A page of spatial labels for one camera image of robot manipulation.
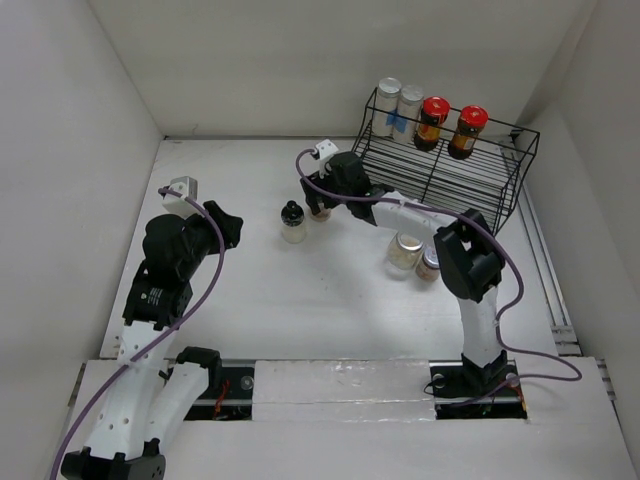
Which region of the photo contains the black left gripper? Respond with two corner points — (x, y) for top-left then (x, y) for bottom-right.
(177, 200), (241, 278)

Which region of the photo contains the black-capped brown spice bottle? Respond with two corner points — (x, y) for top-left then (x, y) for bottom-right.
(309, 208), (331, 222)

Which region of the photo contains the black-capped white powder bottle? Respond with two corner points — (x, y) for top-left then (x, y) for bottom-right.
(280, 200), (306, 244)

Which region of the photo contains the silver-capped blue-label shaker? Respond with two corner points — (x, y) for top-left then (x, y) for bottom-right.
(372, 77), (402, 137)
(392, 85), (424, 143)

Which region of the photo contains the red-capped dark sauce bottle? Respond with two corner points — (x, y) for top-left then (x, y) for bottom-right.
(413, 96), (451, 152)

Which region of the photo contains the red-lid brown sauce jar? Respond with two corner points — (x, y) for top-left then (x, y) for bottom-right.
(448, 105), (489, 160)

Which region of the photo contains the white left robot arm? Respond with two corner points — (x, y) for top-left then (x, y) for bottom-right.
(50, 197), (243, 479)

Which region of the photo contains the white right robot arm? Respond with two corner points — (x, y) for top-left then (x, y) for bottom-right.
(295, 147), (509, 399)

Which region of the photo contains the open clear glass jar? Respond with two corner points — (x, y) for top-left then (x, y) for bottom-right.
(385, 232), (424, 280)

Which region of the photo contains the white-lid spice jar front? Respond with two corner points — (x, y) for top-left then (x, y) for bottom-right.
(415, 246), (440, 282)

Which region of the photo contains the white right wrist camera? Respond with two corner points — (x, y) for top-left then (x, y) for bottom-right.
(311, 139), (340, 177)

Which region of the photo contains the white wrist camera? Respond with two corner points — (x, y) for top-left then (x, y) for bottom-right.
(311, 139), (340, 177)
(162, 176), (198, 218)

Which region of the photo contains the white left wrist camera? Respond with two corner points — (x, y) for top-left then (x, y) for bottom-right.
(162, 176), (198, 218)

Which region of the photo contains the black wire shelf rack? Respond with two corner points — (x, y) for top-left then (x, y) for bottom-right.
(352, 91), (540, 234)

